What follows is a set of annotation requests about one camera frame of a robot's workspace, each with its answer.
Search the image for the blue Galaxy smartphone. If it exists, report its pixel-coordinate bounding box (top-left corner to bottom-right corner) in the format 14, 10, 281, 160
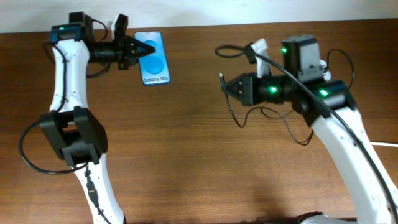
134, 31, 171, 86

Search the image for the black USB charging cable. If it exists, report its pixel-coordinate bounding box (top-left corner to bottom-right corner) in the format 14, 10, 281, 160
218, 49, 355, 146

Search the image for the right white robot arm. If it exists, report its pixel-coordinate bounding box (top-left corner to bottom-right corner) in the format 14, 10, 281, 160
221, 35, 397, 223

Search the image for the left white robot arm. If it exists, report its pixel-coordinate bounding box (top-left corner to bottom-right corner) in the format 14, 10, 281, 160
39, 12, 155, 223

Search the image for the white wall charger adapter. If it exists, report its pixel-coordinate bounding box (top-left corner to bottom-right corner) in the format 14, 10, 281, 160
320, 60, 331, 81

